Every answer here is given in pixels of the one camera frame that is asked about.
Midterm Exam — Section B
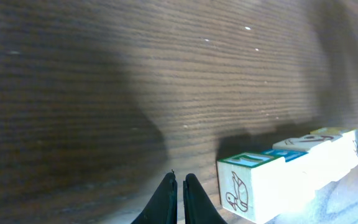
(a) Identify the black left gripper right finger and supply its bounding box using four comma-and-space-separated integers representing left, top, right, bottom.
183, 174, 227, 224

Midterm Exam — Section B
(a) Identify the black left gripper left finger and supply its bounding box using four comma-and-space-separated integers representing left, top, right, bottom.
132, 172, 178, 224

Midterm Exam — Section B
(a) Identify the wooden block violin picture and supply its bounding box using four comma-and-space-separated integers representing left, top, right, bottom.
310, 127, 358, 181

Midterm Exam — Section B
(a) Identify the yellow block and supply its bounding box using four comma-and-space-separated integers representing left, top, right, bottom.
272, 134, 347, 190

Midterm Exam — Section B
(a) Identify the wooden block red side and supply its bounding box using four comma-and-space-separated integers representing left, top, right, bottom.
217, 152, 288, 223

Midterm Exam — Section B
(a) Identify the wooden block snail picture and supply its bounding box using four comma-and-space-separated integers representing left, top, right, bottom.
262, 149, 316, 213

